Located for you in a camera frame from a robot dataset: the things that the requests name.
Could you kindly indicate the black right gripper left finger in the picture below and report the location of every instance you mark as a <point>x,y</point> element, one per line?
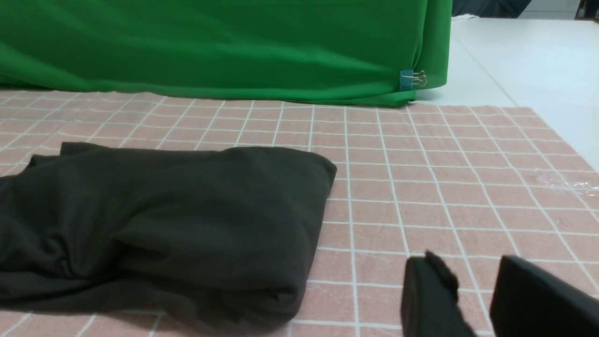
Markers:
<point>430,300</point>

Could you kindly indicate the pink checkered tablecloth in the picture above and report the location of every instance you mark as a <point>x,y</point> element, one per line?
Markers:
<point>452,179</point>

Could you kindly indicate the dark background object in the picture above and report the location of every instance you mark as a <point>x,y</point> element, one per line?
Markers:
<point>511,9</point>

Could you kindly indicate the clear tape strip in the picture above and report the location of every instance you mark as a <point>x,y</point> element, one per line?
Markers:
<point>577,182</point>

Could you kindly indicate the blue binder clip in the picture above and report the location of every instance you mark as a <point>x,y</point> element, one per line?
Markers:
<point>409,80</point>

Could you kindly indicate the green backdrop cloth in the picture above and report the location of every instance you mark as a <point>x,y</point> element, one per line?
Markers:
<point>333,52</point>

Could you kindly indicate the dark gray long-sleeve top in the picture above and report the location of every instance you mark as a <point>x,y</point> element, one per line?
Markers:
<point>221,240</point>

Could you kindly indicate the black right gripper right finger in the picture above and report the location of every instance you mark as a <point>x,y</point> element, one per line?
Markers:
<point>530,302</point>

